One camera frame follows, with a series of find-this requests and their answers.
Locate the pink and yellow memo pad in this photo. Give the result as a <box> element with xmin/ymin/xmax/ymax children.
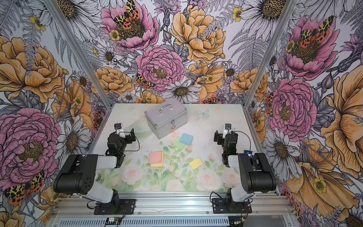
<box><xmin>149</xmin><ymin>151</ymin><xmax>164</xmax><ymax>167</ymax></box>

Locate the blue memo pad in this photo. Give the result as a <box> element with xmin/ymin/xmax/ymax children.
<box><xmin>180</xmin><ymin>133</ymin><xmax>194</xmax><ymax>145</ymax></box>

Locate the green memo pad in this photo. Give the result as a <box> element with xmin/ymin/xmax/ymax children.
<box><xmin>173</xmin><ymin>137</ymin><xmax>185</xmax><ymax>150</ymax></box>

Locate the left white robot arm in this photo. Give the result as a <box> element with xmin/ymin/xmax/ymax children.
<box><xmin>54</xmin><ymin>129</ymin><xmax>138</xmax><ymax>216</ymax></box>

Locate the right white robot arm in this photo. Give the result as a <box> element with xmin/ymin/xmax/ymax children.
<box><xmin>210</xmin><ymin>130</ymin><xmax>277</xmax><ymax>215</ymax></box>

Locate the clear glass bowl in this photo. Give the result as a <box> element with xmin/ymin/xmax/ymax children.
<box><xmin>125</xmin><ymin>119</ymin><xmax>153</xmax><ymax>139</ymax></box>

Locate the green cap white bottle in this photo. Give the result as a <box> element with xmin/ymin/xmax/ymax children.
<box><xmin>95</xmin><ymin>173</ymin><xmax>105</xmax><ymax>184</ymax></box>

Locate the silver metal first-aid case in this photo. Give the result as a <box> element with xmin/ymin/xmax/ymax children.
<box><xmin>145</xmin><ymin>98</ymin><xmax>187</xmax><ymax>139</ymax></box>

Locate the green circuit board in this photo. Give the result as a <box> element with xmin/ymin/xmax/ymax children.
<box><xmin>105</xmin><ymin>217</ymin><xmax>123</xmax><ymax>227</ymax></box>

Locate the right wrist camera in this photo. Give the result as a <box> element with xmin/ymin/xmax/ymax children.
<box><xmin>222</xmin><ymin>124</ymin><xmax>232</xmax><ymax>139</ymax></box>

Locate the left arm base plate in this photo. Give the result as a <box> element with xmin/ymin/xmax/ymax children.
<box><xmin>94</xmin><ymin>199</ymin><xmax>137</xmax><ymax>215</ymax></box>

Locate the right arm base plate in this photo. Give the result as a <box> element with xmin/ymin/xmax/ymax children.
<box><xmin>211</xmin><ymin>198</ymin><xmax>252</xmax><ymax>214</ymax></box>

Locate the aluminium front rail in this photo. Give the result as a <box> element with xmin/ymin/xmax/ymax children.
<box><xmin>52</xmin><ymin>191</ymin><xmax>293</xmax><ymax>218</ymax></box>

